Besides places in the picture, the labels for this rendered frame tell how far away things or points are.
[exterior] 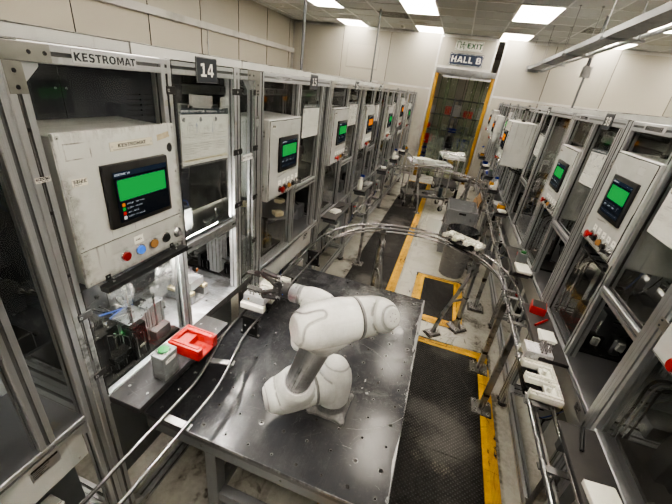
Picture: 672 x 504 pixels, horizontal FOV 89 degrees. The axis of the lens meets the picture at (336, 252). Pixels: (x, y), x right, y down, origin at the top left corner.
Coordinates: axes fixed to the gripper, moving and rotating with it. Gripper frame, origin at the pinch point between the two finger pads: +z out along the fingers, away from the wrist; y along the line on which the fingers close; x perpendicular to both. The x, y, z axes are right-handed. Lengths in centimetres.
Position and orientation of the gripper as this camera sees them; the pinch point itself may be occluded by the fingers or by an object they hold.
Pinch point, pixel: (253, 280)
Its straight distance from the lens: 170.4
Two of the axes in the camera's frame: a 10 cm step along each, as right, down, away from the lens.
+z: -9.4, -2.4, 2.4
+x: -3.2, 3.9, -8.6
